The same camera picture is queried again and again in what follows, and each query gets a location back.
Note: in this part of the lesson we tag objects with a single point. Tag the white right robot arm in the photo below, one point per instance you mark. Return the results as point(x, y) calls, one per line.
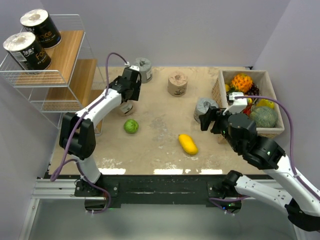
point(299, 199)

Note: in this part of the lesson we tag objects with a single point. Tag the yellow lemon toy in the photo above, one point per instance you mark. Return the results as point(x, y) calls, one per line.
point(227, 87)

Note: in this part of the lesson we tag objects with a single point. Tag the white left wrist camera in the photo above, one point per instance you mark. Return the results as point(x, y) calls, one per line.
point(132, 67)

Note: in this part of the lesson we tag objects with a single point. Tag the brown paper towel roll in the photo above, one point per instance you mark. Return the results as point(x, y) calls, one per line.
point(126, 108)
point(177, 83)

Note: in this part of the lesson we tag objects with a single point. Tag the green melon toy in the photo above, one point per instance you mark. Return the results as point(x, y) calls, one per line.
point(264, 117)

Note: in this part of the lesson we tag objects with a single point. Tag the wicker basket with liner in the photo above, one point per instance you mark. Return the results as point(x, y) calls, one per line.
point(262, 80)

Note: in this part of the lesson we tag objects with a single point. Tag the green guava fruit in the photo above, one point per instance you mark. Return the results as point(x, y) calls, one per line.
point(131, 126)

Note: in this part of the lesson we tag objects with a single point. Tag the yellow pepper toy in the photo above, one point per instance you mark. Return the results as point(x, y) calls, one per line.
point(266, 103)

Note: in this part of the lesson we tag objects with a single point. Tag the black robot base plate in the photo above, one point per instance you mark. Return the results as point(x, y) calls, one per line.
point(161, 190)

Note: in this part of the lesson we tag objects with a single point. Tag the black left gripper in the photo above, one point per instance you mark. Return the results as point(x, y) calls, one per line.
point(136, 93)

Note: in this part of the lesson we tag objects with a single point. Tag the black paper towel roll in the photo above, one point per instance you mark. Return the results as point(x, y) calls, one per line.
point(26, 50)
point(40, 23)

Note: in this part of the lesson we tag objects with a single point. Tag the white wire wooden shelf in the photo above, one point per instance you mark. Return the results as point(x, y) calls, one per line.
point(71, 82)

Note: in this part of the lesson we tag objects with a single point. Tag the grey paper towel roll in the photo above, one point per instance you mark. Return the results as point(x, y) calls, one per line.
point(202, 107)
point(145, 69)

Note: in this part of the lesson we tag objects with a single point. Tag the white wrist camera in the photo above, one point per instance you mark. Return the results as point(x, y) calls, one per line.
point(237, 103)
point(132, 67)

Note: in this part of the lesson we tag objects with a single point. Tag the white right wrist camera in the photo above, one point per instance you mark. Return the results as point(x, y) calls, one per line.
point(237, 103)

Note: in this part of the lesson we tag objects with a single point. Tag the yellow mango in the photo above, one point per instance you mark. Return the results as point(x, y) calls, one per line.
point(188, 144)

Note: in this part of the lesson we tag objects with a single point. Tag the dark purple grapes toy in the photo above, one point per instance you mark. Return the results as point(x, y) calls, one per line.
point(253, 91)

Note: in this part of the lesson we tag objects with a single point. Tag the orange pineapple toy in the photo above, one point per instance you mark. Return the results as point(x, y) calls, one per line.
point(241, 83)

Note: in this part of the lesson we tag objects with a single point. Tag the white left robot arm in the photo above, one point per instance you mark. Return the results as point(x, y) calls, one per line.
point(77, 133)

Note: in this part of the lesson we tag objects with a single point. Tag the red strawberry toy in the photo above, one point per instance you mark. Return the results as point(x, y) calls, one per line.
point(248, 110)

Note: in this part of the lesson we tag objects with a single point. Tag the aluminium rail frame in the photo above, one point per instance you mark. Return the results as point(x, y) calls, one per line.
point(61, 189)

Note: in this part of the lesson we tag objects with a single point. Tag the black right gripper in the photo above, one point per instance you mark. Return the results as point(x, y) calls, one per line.
point(219, 113)

